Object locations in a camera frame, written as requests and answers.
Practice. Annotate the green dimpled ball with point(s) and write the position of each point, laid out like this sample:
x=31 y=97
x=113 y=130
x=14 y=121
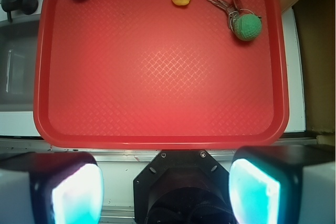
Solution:
x=247 y=27

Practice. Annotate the silver key bunch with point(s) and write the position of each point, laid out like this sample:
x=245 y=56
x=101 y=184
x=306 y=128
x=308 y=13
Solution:
x=234 y=10

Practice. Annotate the red plastic tray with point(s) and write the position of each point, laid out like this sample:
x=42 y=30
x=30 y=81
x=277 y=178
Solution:
x=147 y=74

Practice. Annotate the steel sink basin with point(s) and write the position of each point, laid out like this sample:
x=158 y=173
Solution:
x=18 y=59

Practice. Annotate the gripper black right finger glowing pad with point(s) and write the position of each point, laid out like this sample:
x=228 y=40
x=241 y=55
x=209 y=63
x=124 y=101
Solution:
x=283 y=184

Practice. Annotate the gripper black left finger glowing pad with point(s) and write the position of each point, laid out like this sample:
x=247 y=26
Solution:
x=60 y=187

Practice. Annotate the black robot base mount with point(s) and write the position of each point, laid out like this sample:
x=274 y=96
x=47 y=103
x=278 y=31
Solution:
x=182 y=187

